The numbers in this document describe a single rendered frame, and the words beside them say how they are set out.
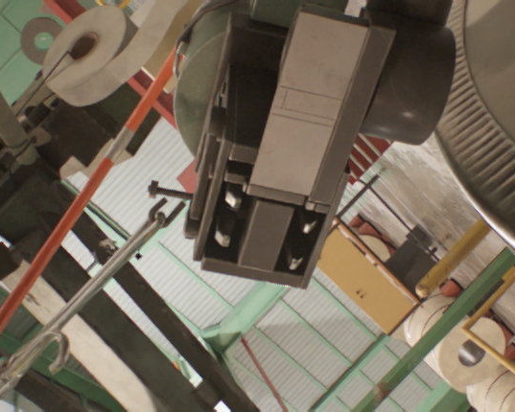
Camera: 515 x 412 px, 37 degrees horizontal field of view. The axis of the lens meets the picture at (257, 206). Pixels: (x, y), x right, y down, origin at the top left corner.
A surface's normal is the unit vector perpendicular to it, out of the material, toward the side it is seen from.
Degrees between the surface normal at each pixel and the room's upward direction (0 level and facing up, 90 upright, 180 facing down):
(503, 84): 90
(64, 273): 140
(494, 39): 90
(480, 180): 89
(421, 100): 74
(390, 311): 90
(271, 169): 65
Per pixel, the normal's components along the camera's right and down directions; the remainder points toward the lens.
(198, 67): 0.00, 0.58
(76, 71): -0.49, -0.47
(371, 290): 0.27, 0.25
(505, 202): -0.66, -0.65
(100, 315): 0.70, -0.39
